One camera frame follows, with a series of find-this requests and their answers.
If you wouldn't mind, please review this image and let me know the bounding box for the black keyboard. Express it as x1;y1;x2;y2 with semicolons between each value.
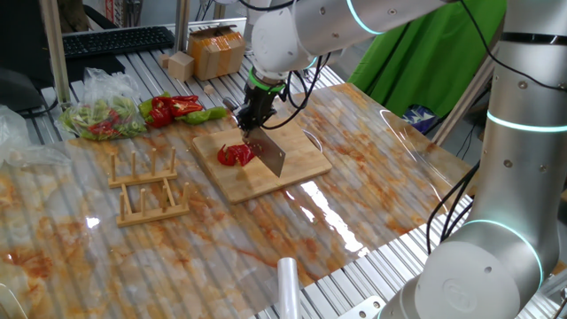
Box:
61;25;176;61

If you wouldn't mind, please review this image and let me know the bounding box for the marble pattern plastic mat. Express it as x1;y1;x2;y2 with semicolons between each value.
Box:
0;82;482;319

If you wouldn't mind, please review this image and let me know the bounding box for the large green pepper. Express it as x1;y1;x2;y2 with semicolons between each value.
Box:
175;106;229;126

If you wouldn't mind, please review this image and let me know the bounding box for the empty clear plastic bag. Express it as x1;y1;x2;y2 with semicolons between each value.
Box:
0;104;72;168

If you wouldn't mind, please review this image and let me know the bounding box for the short looped black cable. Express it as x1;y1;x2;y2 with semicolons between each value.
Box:
285;69;310;112

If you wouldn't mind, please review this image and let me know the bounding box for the black cable bundle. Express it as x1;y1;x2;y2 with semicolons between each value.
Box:
425;161;482;256

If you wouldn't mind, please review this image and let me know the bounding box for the large wooden cube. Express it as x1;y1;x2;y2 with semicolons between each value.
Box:
167;51;196;83

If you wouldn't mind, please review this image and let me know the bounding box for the white plastic roll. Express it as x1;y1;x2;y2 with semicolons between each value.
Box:
276;257;302;319

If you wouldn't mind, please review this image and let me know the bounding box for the bamboo cutting board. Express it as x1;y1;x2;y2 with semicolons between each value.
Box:
190;115;333;205

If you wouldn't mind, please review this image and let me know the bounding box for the taped cardboard box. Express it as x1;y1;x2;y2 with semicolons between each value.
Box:
186;24;247;82

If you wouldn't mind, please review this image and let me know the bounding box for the small green pepper piece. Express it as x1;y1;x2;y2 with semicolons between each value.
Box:
137;91;172;120

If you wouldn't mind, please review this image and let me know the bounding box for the blue patterned bag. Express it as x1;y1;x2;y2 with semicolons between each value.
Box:
401;105;438;134

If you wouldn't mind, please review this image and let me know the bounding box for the dark red pepper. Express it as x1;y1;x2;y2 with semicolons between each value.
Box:
151;94;200;111

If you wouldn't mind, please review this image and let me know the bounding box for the aluminium frame post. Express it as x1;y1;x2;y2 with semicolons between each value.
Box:
174;0;191;53
431;57;495;146
39;0;72;107

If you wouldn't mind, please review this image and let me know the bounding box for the cut red chili slice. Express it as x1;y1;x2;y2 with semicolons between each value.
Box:
216;143;236;167

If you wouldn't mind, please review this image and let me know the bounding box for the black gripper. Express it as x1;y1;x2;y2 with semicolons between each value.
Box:
234;85;285;136

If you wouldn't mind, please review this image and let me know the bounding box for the bag of chopped peppers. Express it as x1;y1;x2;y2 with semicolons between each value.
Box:
58;66;148;142

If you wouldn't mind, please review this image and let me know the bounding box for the wooden peg rack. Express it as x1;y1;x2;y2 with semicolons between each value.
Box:
107;145;192;229

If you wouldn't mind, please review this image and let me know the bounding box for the red pepper piece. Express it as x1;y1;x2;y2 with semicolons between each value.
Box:
229;144;257;167

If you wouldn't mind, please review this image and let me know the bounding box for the black office chair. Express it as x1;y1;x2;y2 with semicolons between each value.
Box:
0;0;63;114

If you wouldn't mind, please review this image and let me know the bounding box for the steel cleaver knife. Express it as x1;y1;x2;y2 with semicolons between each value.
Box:
221;97;287;178

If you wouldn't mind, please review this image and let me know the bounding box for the long black gripper cable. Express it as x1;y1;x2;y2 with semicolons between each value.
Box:
260;53;325;131

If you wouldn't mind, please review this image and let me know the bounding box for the green cloth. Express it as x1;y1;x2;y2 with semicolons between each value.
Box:
347;0;509;119

